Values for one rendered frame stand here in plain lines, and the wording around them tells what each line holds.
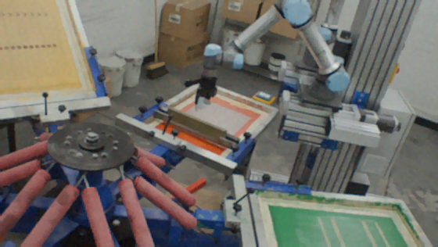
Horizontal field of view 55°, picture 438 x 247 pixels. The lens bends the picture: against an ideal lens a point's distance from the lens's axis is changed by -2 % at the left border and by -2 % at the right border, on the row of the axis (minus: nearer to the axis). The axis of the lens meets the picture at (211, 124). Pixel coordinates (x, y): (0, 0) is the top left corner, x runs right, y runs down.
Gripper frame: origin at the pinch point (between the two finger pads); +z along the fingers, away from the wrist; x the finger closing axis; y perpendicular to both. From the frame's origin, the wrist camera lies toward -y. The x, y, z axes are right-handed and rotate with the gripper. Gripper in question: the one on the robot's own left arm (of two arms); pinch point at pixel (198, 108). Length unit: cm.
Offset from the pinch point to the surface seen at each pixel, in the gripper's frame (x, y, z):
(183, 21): 276, -164, 50
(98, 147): -85, 4, -19
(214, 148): -4.3, 15.6, 16.8
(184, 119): -1.2, -6.4, 9.1
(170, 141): -31.4, 3.3, 4.8
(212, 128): -1.3, 10.8, 7.6
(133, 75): 185, -168, 97
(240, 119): 36.2, 12.9, 16.7
